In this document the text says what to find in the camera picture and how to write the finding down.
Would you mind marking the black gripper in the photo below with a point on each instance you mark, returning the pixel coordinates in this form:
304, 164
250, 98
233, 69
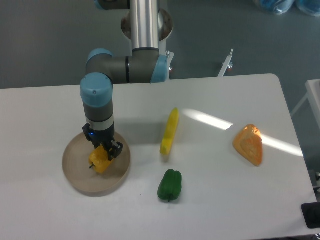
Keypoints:
104, 138

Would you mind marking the yellow bell pepper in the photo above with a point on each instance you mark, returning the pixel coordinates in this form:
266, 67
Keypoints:
99, 160

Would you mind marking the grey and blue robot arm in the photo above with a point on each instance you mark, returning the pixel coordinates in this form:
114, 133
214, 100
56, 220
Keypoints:
103, 71

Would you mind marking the beige round plate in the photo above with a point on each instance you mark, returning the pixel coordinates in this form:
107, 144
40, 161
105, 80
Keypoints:
77, 170

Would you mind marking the green bell pepper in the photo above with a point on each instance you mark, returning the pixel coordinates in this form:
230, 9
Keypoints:
170, 186

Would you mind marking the yellow corn cob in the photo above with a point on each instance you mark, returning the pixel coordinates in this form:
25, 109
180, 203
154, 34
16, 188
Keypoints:
170, 132

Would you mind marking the orange pumpkin slice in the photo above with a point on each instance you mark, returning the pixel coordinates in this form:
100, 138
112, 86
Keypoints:
248, 143

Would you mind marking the white side table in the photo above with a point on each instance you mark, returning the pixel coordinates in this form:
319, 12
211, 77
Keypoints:
313, 97

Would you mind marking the black device at table edge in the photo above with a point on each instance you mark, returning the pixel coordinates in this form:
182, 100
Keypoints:
311, 214

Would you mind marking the blue plastic bag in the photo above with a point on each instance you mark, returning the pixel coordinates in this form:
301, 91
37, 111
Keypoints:
276, 7
309, 7

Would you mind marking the white pedestal support strut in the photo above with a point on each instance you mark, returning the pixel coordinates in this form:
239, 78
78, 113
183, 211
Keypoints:
226, 65

